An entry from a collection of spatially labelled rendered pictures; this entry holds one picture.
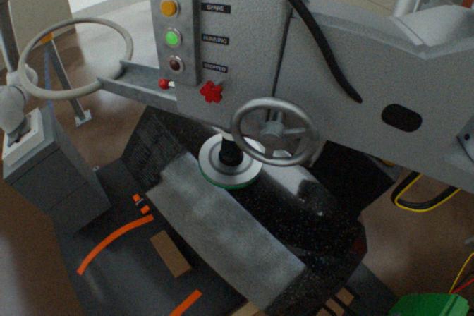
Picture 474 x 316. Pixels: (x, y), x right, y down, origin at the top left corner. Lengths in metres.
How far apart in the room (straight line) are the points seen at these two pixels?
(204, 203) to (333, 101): 0.56
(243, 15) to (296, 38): 0.08
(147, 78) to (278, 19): 0.52
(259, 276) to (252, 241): 0.13
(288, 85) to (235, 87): 0.09
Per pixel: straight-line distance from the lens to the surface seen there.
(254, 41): 0.31
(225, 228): 0.73
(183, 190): 0.82
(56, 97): 0.75
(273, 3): 0.29
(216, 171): 0.67
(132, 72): 0.77
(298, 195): 0.74
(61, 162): 1.30
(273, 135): 0.32
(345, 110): 0.37
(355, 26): 0.32
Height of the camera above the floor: 1.45
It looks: 49 degrees down
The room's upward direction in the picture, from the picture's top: 5 degrees clockwise
